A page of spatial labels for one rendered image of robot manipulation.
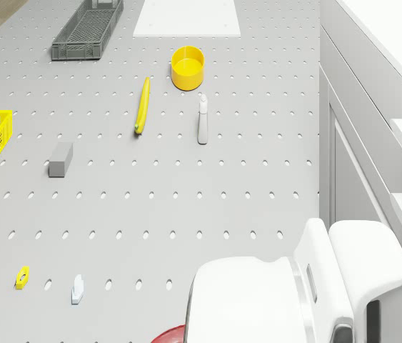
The red plate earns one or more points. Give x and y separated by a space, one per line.
172 336

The banana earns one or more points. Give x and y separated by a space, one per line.
142 107

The white cabinet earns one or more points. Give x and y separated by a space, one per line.
365 107

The grey cube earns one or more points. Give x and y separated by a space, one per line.
59 164

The dark grey basket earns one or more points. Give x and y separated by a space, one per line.
75 51

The small yellow nut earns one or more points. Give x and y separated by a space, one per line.
19 282

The white board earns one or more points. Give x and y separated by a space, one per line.
186 18

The yellow bowl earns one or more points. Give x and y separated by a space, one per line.
186 76

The white bolt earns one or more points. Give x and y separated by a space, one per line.
77 291

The white bottle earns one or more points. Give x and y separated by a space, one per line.
202 128

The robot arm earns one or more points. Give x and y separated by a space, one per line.
257 303

